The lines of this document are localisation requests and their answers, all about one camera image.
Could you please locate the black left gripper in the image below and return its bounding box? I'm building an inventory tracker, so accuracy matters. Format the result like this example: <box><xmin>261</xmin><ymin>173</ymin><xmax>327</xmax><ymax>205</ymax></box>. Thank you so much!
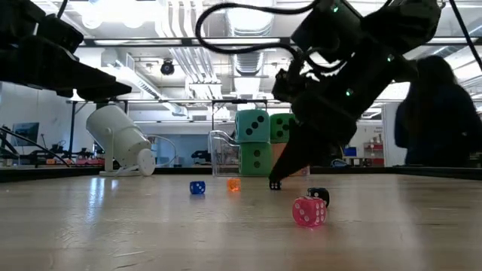
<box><xmin>0</xmin><ymin>0</ymin><xmax>133</xmax><ymax>102</ymax></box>

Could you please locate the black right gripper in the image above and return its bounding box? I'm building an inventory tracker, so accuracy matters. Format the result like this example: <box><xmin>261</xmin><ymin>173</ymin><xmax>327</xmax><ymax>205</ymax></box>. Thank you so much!
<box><xmin>267</xmin><ymin>39</ymin><xmax>417</xmax><ymax>182</ymax></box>

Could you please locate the large orange foam die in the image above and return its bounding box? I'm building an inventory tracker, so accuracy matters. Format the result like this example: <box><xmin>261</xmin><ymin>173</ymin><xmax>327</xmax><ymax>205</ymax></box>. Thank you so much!
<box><xmin>270</xmin><ymin>142</ymin><xmax>310</xmax><ymax>177</ymax></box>

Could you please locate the large green foam die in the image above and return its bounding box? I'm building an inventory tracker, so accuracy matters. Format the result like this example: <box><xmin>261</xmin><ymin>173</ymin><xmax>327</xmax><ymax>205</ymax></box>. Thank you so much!
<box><xmin>269</xmin><ymin>113</ymin><xmax>298</xmax><ymax>145</ymax></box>
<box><xmin>239</xmin><ymin>142</ymin><xmax>273</xmax><ymax>177</ymax></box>

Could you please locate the large teal foam die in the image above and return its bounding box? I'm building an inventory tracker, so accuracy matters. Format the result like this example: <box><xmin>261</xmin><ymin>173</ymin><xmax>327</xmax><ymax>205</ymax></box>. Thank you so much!
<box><xmin>234</xmin><ymin>108</ymin><xmax>271</xmax><ymax>145</ymax></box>

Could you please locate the small pink die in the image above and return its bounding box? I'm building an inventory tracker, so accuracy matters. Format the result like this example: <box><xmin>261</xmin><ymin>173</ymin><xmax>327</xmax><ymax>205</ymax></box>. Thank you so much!
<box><xmin>291</xmin><ymin>196</ymin><xmax>328</xmax><ymax>227</ymax></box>

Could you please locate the small black rounded die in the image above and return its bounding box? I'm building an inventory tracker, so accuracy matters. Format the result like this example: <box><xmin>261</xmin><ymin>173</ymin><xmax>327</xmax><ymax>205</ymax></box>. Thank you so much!
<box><xmin>306</xmin><ymin>187</ymin><xmax>331</xmax><ymax>208</ymax></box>

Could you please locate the red and white shelf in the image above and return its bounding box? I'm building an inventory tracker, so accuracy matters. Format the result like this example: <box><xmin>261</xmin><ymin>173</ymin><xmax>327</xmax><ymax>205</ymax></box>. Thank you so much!
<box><xmin>362</xmin><ymin>141</ymin><xmax>386</xmax><ymax>167</ymax></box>

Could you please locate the clear plastic bin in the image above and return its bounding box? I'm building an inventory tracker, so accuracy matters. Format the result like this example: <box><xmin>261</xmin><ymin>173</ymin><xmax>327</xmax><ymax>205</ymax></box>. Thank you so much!
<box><xmin>208</xmin><ymin>129</ymin><xmax>312</xmax><ymax>178</ymax></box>

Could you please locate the white round pillar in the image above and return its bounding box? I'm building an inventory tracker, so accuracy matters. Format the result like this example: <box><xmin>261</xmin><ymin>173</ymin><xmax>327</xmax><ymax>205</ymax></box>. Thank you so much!
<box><xmin>380</xmin><ymin>102</ymin><xmax>397</xmax><ymax>168</ymax></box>

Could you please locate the black ceiling spotlight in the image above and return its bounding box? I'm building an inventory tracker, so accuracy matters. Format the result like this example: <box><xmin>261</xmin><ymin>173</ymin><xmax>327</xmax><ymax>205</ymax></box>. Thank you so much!
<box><xmin>160</xmin><ymin>59</ymin><xmax>176</xmax><ymax>76</ymax></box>

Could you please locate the black overhead beam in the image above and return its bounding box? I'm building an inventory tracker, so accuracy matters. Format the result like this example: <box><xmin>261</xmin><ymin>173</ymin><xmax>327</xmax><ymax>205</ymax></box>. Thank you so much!
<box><xmin>78</xmin><ymin>36</ymin><xmax>482</xmax><ymax>48</ymax></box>

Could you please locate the person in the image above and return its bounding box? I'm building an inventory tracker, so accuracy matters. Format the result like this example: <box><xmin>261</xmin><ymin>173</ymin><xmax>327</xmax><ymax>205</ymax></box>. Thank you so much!
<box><xmin>394</xmin><ymin>55</ymin><xmax>482</xmax><ymax>169</ymax></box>

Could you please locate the wall screen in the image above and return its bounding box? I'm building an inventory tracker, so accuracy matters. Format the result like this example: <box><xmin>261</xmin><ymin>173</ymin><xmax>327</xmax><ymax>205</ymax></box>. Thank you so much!
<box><xmin>10</xmin><ymin>121</ymin><xmax>41</xmax><ymax>148</ymax></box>

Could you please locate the white lamp cable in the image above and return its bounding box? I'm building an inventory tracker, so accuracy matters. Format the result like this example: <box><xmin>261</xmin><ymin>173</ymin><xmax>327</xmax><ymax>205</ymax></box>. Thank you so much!
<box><xmin>145</xmin><ymin>134</ymin><xmax>178</xmax><ymax>169</ymax></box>

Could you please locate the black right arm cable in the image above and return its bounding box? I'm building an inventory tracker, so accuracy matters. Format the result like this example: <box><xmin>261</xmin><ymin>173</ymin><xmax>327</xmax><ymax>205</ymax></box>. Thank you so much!
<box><xmin>195</xmin><ymin>2</ymin><xmax>321</xmax><ymax>56</ymax></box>

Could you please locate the silver ceiling air duct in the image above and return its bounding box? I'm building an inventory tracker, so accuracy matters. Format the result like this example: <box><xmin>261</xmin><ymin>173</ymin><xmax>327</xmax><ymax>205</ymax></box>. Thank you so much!
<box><xmin>225</xmin><ymin>9</ymin><xmax>276</xmax><ymax>38</ymax></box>

